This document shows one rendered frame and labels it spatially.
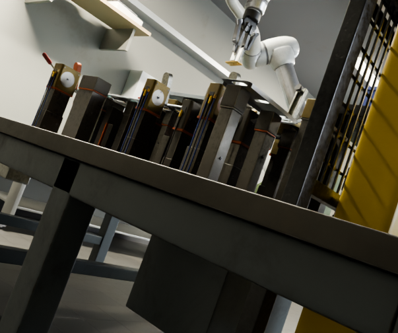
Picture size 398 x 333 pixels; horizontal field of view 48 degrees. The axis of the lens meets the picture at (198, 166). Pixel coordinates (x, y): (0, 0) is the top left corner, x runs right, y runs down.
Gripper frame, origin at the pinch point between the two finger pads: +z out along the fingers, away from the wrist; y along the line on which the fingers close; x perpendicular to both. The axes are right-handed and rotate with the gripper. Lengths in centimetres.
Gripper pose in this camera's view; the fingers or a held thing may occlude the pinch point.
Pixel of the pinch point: (237, 54)
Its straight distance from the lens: 201.0
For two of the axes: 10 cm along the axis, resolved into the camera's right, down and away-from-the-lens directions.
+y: -7.4, -3.4, -5.9
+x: 5.8, 1.5, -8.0
